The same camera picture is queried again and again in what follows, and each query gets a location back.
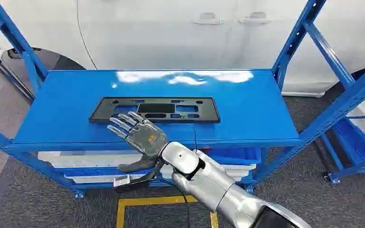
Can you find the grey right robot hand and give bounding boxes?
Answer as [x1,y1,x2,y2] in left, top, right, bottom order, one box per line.
[106,111,169,174]

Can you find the black plastic plate frame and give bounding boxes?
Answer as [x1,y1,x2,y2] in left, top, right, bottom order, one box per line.
[89,96,221,124]

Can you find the blue plastic bin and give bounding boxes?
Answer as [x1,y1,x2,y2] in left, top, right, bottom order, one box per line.
[200,147,262,166]
[332,118,365,165]

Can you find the white plastic tray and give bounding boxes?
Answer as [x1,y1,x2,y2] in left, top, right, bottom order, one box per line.
[64,163,258,185]

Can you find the white car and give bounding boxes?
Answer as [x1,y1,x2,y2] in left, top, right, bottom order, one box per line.
[0,0,365,99]

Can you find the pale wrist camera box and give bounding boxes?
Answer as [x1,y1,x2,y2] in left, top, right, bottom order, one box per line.
[113,174,131,189]

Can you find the thin black wire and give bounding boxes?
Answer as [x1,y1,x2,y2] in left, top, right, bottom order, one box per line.
[190,125,200,153]

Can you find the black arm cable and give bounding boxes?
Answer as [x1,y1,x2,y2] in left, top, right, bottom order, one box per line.
[151,178,192,228]

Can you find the white car door handle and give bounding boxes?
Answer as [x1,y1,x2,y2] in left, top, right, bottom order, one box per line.
[237,11,271,26]
[192,12,225,26]

